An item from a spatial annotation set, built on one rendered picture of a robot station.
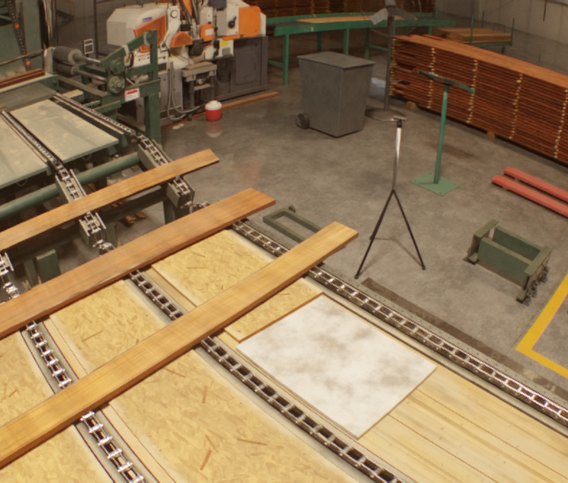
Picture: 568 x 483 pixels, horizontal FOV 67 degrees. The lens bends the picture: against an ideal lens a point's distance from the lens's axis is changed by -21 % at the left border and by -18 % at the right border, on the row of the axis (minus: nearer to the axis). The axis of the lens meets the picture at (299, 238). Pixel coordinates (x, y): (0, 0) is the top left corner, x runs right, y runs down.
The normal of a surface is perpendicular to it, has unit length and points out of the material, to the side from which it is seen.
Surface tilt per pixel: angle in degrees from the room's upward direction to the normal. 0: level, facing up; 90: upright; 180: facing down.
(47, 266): 90
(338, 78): 94
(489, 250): 90
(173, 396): 0
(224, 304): 0
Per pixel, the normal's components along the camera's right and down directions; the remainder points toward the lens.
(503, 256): -0.71, 0.36
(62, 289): 0.03, -0.85
